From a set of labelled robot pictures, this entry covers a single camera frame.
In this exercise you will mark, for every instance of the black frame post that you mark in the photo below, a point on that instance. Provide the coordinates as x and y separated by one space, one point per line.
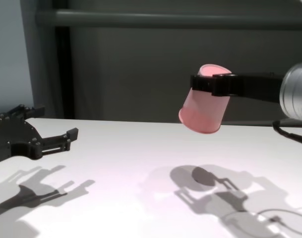
64 72

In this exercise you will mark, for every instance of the thick grey horizontal pipe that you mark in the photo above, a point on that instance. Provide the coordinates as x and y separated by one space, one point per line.
178 17

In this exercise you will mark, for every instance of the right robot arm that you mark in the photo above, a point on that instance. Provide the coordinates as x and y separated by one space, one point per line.
295 91

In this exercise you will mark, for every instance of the pink plastic cup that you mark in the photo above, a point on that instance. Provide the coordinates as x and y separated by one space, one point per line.
202 111

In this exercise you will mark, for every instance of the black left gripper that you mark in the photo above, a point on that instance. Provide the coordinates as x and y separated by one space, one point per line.
14 141

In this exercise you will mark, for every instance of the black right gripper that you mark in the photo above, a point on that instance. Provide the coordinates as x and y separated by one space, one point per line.
257 85

